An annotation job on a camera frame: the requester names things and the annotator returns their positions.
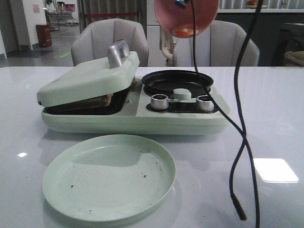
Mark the cooked shrimp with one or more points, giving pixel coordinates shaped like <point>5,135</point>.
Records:
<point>184,32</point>

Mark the left grey upholstered chair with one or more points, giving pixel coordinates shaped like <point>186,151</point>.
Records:
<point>95,39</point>

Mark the pink bowl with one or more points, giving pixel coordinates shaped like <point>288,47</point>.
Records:
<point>198,14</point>

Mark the right silver control knob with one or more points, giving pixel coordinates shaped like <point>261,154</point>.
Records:
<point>204,104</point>

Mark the red trash bin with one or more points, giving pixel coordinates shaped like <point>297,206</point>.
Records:
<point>44,35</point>

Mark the left silver control knob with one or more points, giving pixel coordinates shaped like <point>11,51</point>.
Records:
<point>159,102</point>

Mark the bread slice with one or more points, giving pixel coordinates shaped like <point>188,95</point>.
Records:
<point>84,104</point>
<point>133,85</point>

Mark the white cabinet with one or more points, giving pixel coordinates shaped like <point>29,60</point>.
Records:
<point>156,57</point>

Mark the green breakfast maker base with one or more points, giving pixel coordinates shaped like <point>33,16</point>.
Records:
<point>135,118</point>

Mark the silver control knob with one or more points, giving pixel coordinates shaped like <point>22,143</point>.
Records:
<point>204,104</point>
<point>159,102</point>

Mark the beige plastic chair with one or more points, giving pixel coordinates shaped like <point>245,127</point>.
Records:
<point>167,46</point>

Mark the right grey upholstered chair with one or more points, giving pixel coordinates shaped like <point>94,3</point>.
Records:
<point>219,45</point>

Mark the dark grey counter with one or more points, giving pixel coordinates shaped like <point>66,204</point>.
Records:
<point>266,32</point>

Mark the fruit bowl on counter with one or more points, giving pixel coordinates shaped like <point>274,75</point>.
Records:
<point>251,4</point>

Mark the grey upholstered chair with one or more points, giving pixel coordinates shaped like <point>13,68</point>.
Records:
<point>95,39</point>
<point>219,45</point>

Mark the green round plate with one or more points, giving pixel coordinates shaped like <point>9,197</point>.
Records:
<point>110,179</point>

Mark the green breakfast maker lid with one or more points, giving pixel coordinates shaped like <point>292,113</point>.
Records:
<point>90,79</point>

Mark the black round frying pan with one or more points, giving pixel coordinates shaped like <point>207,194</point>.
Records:
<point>165,81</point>

